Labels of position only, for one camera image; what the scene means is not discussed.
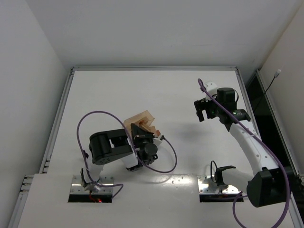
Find transparent orange plastic box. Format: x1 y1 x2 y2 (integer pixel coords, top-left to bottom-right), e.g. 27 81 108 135
123 110 161 138

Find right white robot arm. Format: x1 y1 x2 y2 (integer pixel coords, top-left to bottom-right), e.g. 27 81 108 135
194 87 292 208

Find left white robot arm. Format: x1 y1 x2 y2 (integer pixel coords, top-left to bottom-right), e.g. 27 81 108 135
81 123 158 187

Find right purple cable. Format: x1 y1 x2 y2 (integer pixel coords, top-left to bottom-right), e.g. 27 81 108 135
197 78 291 228

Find purple cable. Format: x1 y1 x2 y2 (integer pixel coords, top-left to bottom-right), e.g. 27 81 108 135
76 110 178 199
197 78 291 228

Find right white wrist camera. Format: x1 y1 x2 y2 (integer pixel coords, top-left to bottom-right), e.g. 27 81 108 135
205 81 218 96

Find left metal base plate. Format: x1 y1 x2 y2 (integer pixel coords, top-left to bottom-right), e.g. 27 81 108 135
70 175 114 195

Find metal base plate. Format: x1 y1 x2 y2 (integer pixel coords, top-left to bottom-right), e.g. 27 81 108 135
197 175 240 196
70 175 114 195

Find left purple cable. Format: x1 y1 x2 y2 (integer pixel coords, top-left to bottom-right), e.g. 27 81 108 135
76 110 178 199

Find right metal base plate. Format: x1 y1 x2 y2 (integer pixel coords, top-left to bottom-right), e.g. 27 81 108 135
197 175 240 196

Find black wall cable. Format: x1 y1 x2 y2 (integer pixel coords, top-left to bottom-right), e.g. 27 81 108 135
248 69 282 116

